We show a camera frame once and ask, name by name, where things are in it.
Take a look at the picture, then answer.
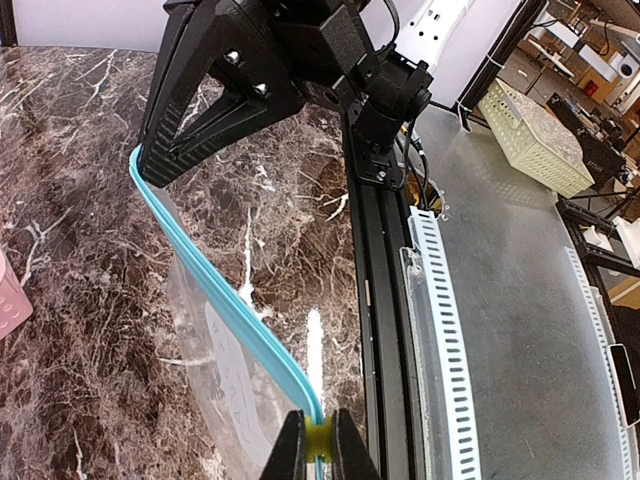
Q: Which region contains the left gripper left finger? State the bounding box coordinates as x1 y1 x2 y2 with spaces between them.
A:
259 410 307 480

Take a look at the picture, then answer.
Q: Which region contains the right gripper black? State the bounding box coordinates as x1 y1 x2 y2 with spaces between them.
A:
137 1 380 187

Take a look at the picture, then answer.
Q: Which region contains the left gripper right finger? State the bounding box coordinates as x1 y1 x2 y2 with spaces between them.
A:
331 408 381 480

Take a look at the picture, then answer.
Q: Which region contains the clear zip top bag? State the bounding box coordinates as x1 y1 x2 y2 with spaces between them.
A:
129 146 325 479

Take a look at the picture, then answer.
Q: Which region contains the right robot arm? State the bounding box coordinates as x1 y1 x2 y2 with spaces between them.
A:
136 1 432 191

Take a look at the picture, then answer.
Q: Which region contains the clear acrylic plate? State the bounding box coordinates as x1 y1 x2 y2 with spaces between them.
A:
400 247 448 479

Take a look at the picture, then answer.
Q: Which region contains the pink plastic basket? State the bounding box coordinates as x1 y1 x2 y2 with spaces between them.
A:
0 252 33 339

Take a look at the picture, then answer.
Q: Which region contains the cream plastic basket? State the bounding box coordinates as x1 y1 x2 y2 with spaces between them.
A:
478 79 595 198

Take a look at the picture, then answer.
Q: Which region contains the black front frame rail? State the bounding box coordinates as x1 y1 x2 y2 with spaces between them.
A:
344 114 431 480

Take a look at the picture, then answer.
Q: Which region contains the white slotted cable duct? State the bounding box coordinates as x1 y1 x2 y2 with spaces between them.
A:
409 207 482 479

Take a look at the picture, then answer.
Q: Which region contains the left black corner post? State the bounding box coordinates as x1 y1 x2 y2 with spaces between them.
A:
0 0 18 47

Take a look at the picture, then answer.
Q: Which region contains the black corner post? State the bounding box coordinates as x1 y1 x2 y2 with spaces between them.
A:
0 0 18 47
456 0 547 133

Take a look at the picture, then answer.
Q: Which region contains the right black corner post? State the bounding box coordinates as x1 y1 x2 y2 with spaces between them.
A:
456 0 547 133

